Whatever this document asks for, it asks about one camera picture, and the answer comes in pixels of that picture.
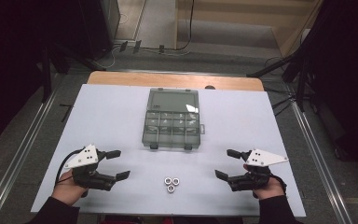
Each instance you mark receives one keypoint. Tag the black cabinet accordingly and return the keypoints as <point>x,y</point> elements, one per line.
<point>101,28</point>

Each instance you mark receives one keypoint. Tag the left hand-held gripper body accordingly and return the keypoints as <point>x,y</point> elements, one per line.
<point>88,179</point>

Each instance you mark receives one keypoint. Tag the dark round table grommet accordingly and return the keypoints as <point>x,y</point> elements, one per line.
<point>209,87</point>

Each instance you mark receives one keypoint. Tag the metal floor rail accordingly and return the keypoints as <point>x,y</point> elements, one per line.
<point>18,155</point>
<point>320,165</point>

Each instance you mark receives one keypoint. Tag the black stand legs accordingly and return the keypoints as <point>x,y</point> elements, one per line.
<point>300,81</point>
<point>46,77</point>

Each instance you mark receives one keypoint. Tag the person's left hand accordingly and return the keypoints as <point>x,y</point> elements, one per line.
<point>66,191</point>

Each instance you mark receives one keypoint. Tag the white table cover board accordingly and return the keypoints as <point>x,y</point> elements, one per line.
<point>112,118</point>

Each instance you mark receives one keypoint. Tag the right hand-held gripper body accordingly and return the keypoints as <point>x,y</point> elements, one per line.
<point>251,180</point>

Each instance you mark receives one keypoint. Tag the black floor plug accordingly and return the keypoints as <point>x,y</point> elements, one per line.
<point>123,46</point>
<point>137,46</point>

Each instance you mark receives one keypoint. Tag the person's right hand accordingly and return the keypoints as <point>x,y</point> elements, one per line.
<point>272,190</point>

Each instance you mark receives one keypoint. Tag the light wooden step platform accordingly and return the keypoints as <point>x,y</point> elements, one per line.
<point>230,12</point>

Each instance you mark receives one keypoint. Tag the grey transparent compartment box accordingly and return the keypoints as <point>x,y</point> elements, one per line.
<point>172,101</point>

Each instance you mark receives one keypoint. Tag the black curtain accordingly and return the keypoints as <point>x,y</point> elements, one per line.
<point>12,62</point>
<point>348,77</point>

